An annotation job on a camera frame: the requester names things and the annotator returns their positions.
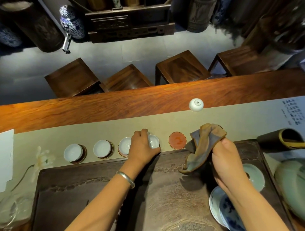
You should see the dark wooden stool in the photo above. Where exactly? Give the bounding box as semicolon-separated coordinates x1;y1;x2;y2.
44;58;101;98
155;50;212;86
100;64;154;93
208;45;271;77

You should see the upturned white teacup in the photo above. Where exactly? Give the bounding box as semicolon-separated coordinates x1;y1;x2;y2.
189;98;204;112

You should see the celadon round lid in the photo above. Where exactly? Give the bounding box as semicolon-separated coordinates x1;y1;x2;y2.
243;163;265;192

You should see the white porcelain saucer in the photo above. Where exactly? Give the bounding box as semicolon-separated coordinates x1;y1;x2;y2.
209;186;230;228

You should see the celadon glazed vessel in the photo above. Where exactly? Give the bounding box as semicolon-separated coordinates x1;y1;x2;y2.
274;158;305;222

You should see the white porcelain teacup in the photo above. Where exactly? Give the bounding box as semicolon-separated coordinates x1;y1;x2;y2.
64;144;83;163
93;140;112;158
148;135;160;149
118;137;132;156

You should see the dark carved tea tray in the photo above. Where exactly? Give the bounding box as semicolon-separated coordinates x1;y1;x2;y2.
30;139;296;231

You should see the blue and white vase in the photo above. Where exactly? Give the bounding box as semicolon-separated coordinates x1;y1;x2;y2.
212;0;230;26

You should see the white paper sheet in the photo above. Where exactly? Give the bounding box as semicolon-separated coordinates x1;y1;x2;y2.
0;129;14;193

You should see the blue and white round jar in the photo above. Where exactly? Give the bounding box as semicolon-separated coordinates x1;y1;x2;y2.
0;23;22;48

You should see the person's right forearm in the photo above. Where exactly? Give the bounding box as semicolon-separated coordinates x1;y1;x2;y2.
222;177;290;231

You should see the red round coaster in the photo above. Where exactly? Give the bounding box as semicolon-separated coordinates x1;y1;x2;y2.
168;132;187;150

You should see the dark bamboo tube holder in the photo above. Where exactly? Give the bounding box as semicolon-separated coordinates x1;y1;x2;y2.
257;128;305;153

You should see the large dark cylindrical jar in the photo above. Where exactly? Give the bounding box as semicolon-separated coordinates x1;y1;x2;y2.
0;0;65;53

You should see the person's left hand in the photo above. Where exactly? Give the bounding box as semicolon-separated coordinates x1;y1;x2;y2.
126;129;162;168

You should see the blue and white bowl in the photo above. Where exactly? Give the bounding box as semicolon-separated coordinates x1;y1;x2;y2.
219;194;246;231

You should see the silver bangle bracelet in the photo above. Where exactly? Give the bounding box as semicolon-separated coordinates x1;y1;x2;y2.
116;171;135;189

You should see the beige table runner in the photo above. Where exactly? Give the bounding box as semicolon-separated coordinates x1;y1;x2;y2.
0;96;305;205

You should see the brown wooden barrel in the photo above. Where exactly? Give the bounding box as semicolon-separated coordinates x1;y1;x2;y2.
186;0;217;33

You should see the person's left forearm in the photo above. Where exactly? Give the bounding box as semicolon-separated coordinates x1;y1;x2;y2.
65;162;145;231

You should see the dark wooden chair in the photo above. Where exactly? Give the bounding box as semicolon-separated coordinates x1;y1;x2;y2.
242;0;305;70

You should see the person's right hand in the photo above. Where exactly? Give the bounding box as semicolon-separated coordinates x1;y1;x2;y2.
212;138;250;189

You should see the blue and white lidded jar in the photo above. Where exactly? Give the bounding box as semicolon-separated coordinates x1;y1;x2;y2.
59;5;86;40

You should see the dark carved wooden cabinet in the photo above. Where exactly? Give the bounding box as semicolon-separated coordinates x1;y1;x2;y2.
85;0;176;44

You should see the brown tea cloth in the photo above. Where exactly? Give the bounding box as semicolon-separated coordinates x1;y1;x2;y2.
179;123;227;175

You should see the clear glass pitcher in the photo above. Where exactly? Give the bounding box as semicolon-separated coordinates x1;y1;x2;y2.
0;190;34;231

